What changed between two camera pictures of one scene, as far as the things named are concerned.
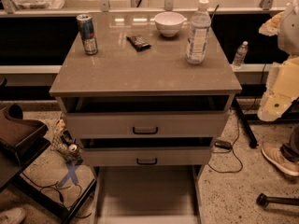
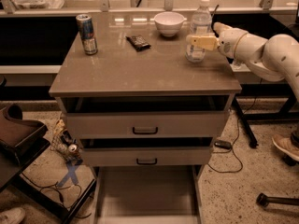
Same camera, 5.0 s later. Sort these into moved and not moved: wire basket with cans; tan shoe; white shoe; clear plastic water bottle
Moved: tan shoe
Not moved: white shoe; clear plastic water bottle; wire basket with cans
